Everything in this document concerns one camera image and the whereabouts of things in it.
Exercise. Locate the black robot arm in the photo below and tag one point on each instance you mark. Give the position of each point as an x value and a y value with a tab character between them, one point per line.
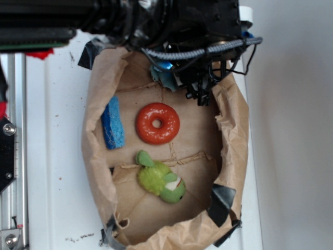
36	26

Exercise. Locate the brown paper bag tray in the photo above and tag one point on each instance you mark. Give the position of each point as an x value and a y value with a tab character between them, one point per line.
210	148

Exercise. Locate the black tape piece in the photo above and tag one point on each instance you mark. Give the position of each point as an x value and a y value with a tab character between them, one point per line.
222	198

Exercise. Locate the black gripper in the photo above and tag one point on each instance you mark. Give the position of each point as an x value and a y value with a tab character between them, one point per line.
197	38

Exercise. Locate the blue sponge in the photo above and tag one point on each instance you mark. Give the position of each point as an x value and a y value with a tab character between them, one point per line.
113	130

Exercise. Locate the red glossy donut toy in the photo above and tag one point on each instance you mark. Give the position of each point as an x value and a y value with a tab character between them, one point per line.
157	123

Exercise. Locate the green plush toy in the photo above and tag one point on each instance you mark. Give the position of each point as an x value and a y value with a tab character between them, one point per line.
158	179

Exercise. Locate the aluminium extrusion rail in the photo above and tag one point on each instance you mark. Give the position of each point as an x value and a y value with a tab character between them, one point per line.
14	191

